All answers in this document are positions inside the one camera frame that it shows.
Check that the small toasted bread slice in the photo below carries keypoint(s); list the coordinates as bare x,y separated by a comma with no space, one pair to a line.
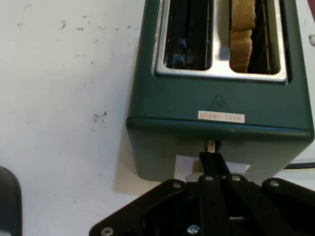
243,14

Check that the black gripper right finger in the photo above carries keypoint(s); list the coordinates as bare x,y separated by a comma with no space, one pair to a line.
270,209

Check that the black device with white grille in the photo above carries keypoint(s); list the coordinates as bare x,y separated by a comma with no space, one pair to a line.
8,204

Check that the green two-slot toaster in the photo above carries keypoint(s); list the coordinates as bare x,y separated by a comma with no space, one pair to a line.
192,98

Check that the large toasted bread slice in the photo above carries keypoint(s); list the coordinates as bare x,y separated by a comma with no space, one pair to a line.
241,54

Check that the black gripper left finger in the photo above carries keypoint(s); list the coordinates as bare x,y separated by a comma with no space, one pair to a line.
211,196

